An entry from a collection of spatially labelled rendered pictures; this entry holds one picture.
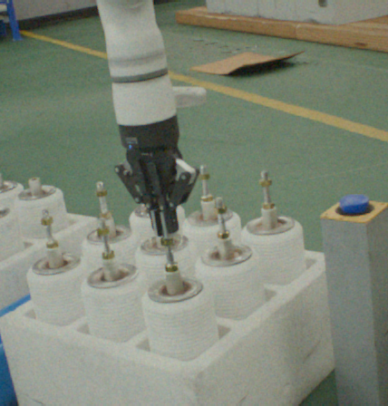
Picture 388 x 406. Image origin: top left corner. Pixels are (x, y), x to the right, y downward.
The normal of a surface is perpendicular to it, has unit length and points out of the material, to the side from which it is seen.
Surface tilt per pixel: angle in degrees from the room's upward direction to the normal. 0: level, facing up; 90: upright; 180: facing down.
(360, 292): 90
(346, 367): 90
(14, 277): 90
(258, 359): 90
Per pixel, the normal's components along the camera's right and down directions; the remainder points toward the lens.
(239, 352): 0.79, 0.11
